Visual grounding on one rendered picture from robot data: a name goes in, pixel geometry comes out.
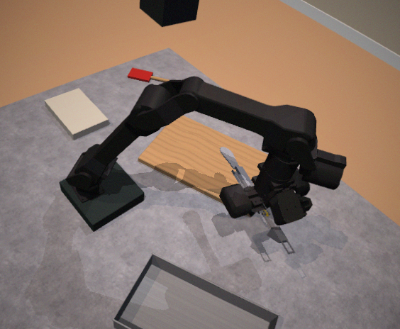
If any beige flat rectangular slab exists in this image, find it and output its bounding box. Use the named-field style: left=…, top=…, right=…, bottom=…
left=44, top=89, right=109, bottom=140

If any red spatula with wooden handle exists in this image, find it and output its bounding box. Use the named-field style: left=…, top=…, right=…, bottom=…
left=128, top=68, right=169, bottom=82

